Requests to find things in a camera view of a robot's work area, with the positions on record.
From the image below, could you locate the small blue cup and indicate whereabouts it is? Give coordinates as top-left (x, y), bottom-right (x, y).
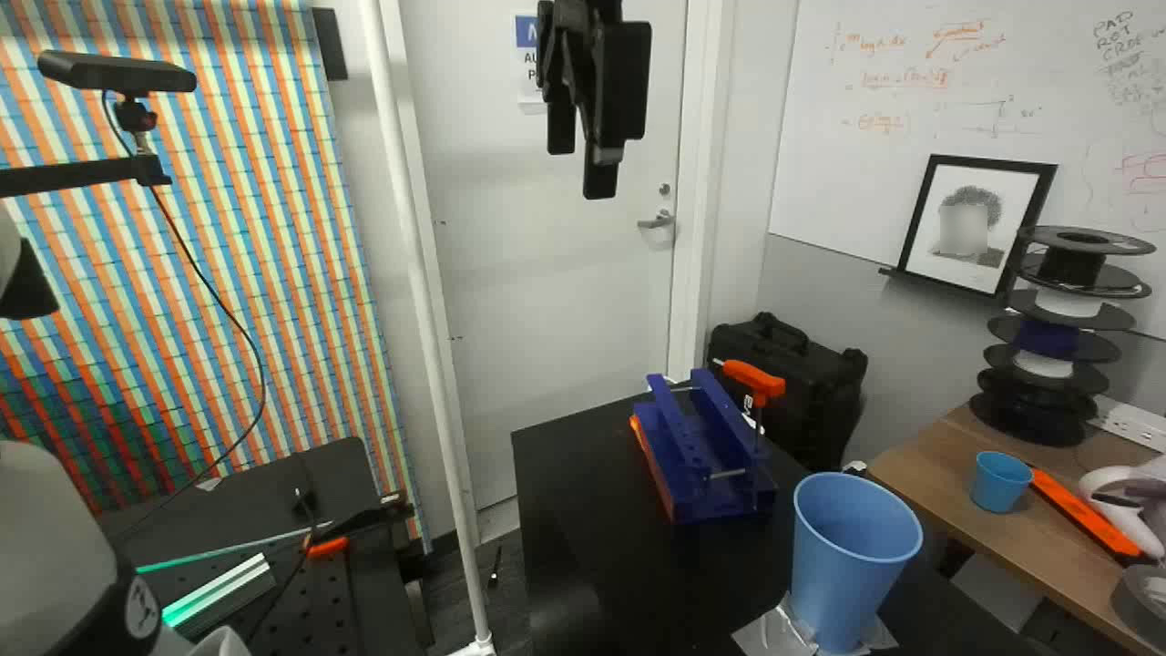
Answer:
top-left (968, 453), bottom-right (1032, 514)

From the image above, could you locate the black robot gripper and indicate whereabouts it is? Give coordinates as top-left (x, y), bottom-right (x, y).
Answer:
top-left (537, 0), bottom-right (651, 199)

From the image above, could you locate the black bag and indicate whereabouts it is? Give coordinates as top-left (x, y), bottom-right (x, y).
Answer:
top-left (706, 312), bottom-right (866, 471)

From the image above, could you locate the black camera on stand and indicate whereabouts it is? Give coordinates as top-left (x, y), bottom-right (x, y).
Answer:
top-left (36, 52), bottom-right (195, 97)

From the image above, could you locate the orange tool on wooden table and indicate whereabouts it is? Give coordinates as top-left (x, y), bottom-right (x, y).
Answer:
top-left (1032, 465), bottom-right (1145, 562)

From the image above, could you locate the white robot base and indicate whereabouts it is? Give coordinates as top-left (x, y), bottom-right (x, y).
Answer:
top-left (0, 439), bottom-right (117, 656)

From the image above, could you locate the stack of filament spools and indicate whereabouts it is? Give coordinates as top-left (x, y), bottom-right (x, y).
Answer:
top-left (968, 226), bottom-right (1154, 447)

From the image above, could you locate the whiteboard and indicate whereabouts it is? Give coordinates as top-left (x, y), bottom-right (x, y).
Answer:
top-left (766, 0), bottom-right (1166, 306)

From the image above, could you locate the white vertical pole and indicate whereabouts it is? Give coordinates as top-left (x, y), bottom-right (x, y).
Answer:
top-left (359, 0), bottom-right (494, 656)

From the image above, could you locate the wooden side table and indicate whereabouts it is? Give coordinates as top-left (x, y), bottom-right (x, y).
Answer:
top-left (871, 409), bottom-right (1164, 656)

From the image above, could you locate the large blue plastic cup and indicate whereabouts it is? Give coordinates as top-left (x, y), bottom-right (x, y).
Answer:
top-left (786, 474), bottom-right (924, 653)

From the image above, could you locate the black camera cable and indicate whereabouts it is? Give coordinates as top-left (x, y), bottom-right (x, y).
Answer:
top-left (102, 92), bottom-right (270, 486)

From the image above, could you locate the door handle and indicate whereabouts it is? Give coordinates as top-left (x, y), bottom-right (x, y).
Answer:
top-left (639, 210), bottom-right (673, 228)

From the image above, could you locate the black framed picture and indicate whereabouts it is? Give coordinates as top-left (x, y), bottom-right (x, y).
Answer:
top-left (898, 154), bottom-right (1057, 294)

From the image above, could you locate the black perforated breadboard table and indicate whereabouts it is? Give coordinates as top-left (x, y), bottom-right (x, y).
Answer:
top-left (102, 436), bottom-right (425, 656)

